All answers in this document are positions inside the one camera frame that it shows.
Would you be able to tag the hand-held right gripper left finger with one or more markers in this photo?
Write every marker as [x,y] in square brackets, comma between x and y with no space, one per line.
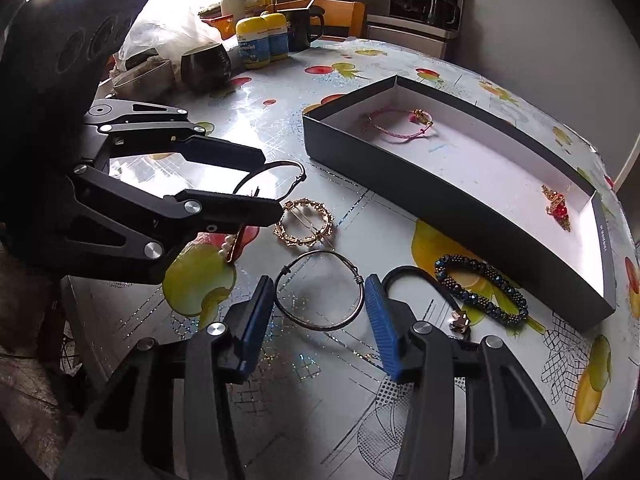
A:
[256,322]

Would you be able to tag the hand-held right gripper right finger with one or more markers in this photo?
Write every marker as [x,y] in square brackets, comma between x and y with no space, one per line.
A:
[382,332]

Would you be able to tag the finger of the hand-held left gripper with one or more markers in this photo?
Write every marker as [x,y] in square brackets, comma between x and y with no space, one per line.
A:
[225,152]
[240,207]

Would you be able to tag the dark thin hoop bangle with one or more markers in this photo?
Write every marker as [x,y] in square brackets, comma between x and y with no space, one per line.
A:
[301,176]

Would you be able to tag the black box with white interior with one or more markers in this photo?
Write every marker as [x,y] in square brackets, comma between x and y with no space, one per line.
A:
[500,170]

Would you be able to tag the pearl gold hair clip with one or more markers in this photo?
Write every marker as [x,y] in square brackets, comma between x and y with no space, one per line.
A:
[231,247]

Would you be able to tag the gold round hair clip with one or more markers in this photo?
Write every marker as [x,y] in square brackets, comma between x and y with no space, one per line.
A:
[295,244]

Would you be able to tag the black round mug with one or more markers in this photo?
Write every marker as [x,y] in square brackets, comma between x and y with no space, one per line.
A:
[205,67]

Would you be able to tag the metal rectangular container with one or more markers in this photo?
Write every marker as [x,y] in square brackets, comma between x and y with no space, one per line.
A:
[145,80]

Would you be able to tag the fruit print tablecloth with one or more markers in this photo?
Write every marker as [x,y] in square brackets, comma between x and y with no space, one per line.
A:
[340,175]

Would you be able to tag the yellow bottle with blue label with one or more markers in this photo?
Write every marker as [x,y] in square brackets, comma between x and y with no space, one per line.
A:
[277,35]
[252,42]

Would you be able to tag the clear plastic bag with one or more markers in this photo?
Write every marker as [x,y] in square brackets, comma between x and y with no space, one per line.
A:
[165,27]

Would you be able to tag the white ceramic mug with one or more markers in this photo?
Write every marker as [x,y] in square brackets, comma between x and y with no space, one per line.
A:
[231,1]

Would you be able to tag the metal spoon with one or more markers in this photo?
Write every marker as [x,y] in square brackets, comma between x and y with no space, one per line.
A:
[313,1]

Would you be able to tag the wooden chair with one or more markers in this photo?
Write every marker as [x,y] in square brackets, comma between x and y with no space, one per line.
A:
[345,17]

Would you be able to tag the red and gold brooch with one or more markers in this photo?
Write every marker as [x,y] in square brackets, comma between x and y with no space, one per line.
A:
[559,208]

